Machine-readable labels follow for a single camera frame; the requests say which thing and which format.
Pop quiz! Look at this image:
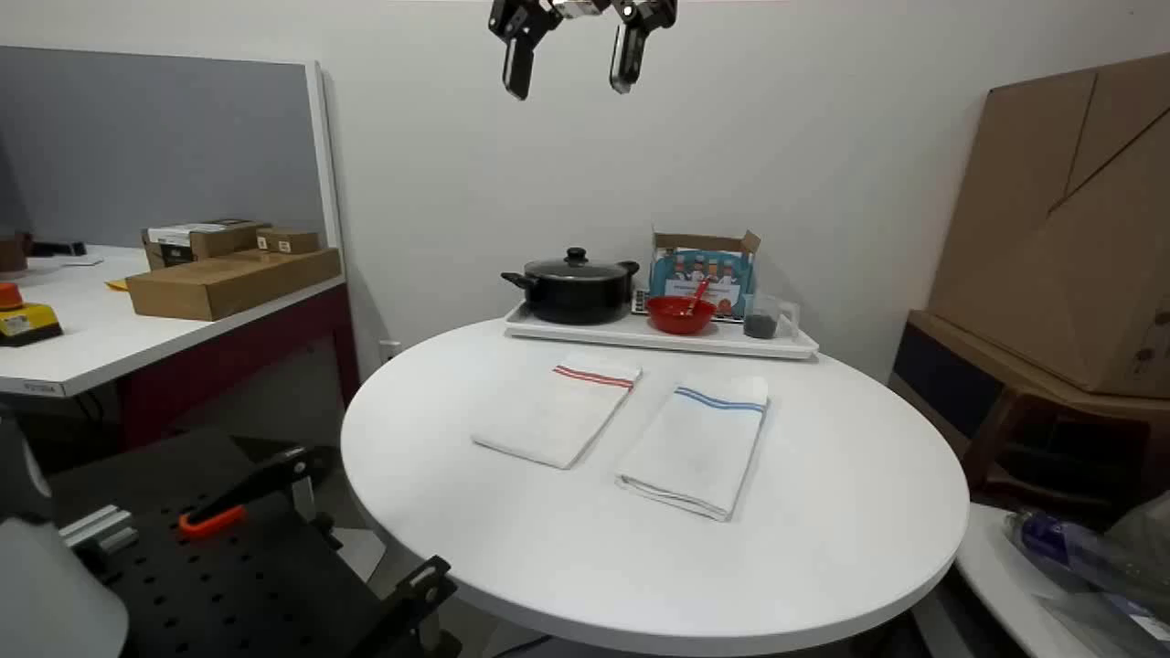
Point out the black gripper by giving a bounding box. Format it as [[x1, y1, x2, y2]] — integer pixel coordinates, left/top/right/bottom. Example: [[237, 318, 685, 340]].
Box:
[[487, 0, 676, 97]]

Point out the white towel red stripe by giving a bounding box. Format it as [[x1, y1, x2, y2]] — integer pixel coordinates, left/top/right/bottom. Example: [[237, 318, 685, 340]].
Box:
[[471, 355, 643, 469]]

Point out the white towel blue stripe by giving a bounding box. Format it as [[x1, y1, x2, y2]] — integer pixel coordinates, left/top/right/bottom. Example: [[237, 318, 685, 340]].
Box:
[[617, 373, 771, 523]]

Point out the black cooking pot with lid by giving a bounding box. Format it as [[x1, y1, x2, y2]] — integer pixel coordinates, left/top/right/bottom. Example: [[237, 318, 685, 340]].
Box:
[[506, 249, 635, 325]]

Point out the colourful cardboard box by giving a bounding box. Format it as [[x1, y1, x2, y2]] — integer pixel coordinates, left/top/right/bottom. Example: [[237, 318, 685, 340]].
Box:
[[649, 230, 762, 318]]

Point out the red bowl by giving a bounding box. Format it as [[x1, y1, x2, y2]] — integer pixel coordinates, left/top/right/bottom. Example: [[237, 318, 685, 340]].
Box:
[[649, 296, 717, 335]]

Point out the small grey cube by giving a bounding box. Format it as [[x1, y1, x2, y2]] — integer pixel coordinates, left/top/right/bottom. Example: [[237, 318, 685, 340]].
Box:
[[744, 314, 779, 340]]

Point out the small wooden box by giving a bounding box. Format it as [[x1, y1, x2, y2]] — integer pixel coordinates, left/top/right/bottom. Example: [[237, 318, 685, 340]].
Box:
[[257, 227, 321, 257]]

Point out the white tray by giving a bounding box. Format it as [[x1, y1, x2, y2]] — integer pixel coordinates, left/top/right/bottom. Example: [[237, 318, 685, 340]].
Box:
[[506, 306, 821, 362]]

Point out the white desk with red side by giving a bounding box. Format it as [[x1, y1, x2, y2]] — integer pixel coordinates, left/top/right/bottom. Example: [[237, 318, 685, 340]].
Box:
[[0, 245, 360, 446]]

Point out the flat wooden box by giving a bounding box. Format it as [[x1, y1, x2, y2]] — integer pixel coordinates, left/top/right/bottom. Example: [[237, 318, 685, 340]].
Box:
[[128, 249, 342, 320]]

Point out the open cardboard box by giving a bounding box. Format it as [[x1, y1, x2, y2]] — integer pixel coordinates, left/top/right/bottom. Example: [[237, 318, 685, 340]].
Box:
[[142, 218, 261, 271]]

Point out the round white table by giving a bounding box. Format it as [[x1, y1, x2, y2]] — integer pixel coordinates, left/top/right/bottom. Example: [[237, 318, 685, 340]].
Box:
[[342, 320, 969, 658]]

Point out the grey partition panel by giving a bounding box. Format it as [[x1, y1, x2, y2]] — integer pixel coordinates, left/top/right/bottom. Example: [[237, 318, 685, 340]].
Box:
[[0, 43, 342, 245]]

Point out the large cardboard box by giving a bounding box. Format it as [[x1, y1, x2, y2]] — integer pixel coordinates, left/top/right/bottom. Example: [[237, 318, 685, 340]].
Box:
[[929, 54, 1170, 397]]

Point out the black orange clamp tool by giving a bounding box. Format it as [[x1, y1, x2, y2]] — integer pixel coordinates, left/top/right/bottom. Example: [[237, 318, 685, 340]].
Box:
[[177, 446, 338, 542]]

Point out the yellow emergency stop button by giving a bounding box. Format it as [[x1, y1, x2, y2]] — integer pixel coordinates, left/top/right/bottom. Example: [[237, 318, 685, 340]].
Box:
[[0, 281, 64, 346]]

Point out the black perforated breadboard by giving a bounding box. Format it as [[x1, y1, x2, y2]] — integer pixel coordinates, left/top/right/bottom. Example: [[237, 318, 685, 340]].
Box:
[[52, 430, 461, 658]]

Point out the plastic bag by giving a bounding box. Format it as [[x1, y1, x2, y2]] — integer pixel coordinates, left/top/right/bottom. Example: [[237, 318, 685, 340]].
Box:
[[1009, 507, 1170, 658]]

